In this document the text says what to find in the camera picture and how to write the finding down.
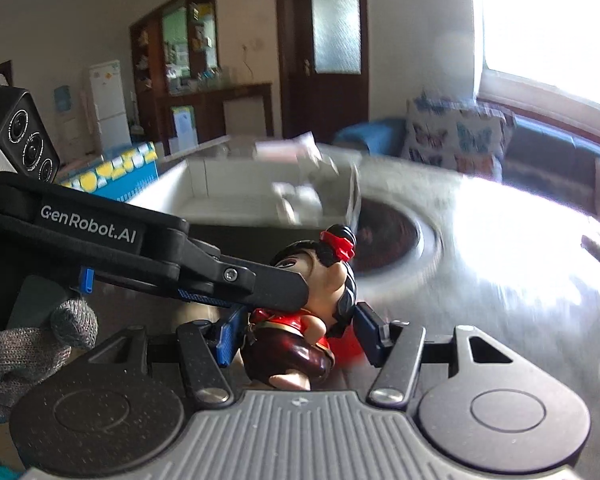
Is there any yellow and blue box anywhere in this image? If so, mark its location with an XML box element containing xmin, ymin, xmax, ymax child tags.
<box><xmin>59</xmin><ymin>142</ymin><xmax>160</xmax><ymax>204</ymax></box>

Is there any dark wooden cabinet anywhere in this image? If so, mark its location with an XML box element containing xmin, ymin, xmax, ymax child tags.
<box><xmin>129</xmin><ymin>0</ymin><xmax>274</xmax><ymax>157</ymax></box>

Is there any person's left hand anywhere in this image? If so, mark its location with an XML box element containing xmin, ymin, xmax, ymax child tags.
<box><xmin>0</xmin><ymin>298</ymin><xmax>99</xmax><ymax>424</ymax></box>

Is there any red object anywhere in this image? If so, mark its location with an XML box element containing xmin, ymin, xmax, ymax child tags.
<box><xmin>328</xmin><ymin>334</ymin><xmax>368</xmax><ymax>367</ymax></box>

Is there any white refrigerator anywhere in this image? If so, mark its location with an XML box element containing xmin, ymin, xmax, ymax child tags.
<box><xmin>86</xmin><ymin>59</ymin><xmax>132</xmax><ymax>150</ymax></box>

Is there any pale pink packet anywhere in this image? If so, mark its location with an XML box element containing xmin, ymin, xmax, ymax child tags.
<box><xmin>254</xmin><ymin>132</ymin><xmax>322</xmax><ymax>163</ymax></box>

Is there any butterfly print cushion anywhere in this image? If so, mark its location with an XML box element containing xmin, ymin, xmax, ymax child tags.
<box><xmin>401</xmin><ymin>92</ymin><xmax>515</xmax><ymax>182</ymax></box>

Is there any wooden door with glass pane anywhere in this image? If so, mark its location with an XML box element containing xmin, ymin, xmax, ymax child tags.
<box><xmin>274</xmin><ymin>0</ymin><xmax>370</xmax><ymax>145</ymax></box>

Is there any dark blue sofa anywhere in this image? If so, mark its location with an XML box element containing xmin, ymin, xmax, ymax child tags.
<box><xmin>334</xmin><ymin>112</ymin><xmax>600</xmax><ymax>203</ymax></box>

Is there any figurine with red bow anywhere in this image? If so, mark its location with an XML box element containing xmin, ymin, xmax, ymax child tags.
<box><xmin>241</xmin><ymin>224</ymin><xmax>362</xmax><ymax>392</ymax></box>

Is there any window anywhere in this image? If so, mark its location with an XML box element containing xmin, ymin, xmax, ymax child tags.
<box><xmin>479</xmin><ymin>0</ymin><xmax>600</xmax><ymax>113</ymax></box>

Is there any dark round table insert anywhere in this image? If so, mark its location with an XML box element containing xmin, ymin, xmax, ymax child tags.
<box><xmin>347</xmin><ymin>199</ymin><xmax>425</xmax><ymax>276</ymax></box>

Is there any white storage box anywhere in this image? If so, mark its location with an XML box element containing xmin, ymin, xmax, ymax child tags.
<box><xmin>124</xmin><ymin>132</ymin><xmax>362</xmax><ymax>227</ymax></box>

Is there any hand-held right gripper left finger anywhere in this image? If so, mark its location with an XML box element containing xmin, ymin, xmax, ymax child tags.
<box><xmin>87</xmin><ymin>304</ymin><xmax>249</xmax><ymax>409</ymax></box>

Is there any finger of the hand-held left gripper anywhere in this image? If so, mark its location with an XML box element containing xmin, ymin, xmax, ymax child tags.
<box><xmin>176</xmin><ymin>237</ymin><xmax>309</xmax><ymax>314</ymax></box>

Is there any glossy grey desktop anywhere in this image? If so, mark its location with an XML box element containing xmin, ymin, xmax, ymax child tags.
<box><xmin>77</xmin><ymin>160</ymin><xmax>600</xmax><ymax>466</ymax></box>

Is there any water dispenser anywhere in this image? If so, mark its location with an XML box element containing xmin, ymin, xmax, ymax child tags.
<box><xmin>53</xmin><ymin>85</ymin><xmax>82</xmax><ymax>162</ymax></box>

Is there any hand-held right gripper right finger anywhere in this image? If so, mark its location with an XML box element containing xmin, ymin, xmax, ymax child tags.
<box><xmin>354</xmin><ymin>302</ymin><xmax>514</xmax><ymax>406</ymax></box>

